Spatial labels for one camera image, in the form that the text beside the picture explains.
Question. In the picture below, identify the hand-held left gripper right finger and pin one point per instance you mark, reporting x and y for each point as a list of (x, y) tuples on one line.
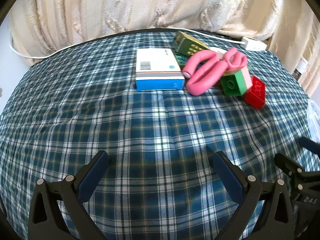
[(228, 177)]

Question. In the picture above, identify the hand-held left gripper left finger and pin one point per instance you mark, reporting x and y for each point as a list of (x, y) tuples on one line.
[(92, 175)]

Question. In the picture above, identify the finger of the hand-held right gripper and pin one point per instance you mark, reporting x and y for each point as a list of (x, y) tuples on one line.
[(310, 144), (287, 163)]

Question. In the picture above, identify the clear plastic container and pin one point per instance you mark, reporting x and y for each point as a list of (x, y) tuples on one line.
[(315, 115)]

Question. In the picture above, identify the red toy block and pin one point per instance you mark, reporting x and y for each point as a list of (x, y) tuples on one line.
[(256, 92)]

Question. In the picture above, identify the green and pink toy block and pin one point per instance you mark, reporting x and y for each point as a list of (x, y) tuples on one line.
[(232, 83)]

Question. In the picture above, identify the pink foam hair curler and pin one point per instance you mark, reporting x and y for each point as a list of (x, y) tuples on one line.
[(236, 55), (200, 80)]

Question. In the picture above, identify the large green dotted block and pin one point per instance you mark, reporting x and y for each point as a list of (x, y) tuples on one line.
[(180, 60)]

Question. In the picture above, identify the blue and white cardboard box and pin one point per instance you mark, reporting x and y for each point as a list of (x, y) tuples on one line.
[(157, 65)]

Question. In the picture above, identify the dark green cardboard box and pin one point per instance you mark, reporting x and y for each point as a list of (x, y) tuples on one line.
[(186, 43)]

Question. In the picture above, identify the blue plaid tablecloth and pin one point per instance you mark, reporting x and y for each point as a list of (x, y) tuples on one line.
[(150, 130)]

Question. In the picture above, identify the white power strip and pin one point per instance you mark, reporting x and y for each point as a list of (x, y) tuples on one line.
[(253, 44)]

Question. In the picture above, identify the cream patterned curtain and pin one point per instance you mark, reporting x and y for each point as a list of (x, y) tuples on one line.
[(125, 5)]

